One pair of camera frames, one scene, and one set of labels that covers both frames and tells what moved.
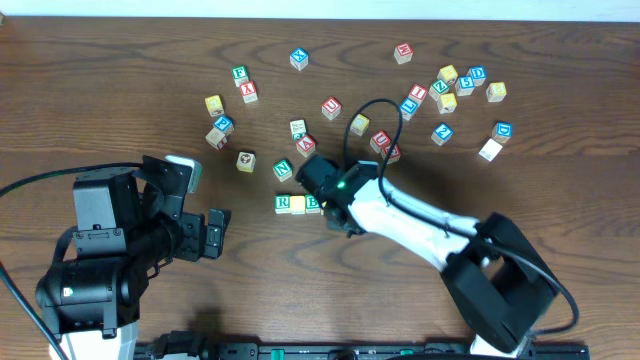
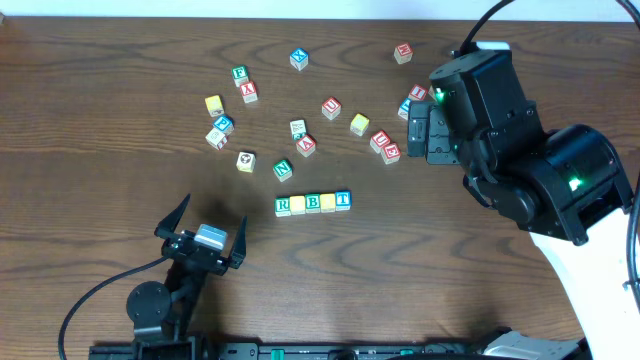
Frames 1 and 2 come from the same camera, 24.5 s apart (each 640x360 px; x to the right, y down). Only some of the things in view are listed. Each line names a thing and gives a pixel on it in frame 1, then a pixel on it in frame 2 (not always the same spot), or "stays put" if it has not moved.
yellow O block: x=297 y=205 stays put
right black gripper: x=329 y=201 to x=425 y=133
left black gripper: x=191 y=236 to x=195 y=248
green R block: x=282 y=204 stays put
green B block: x=312 y=205 stays put
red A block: x=306 y=145 stays put
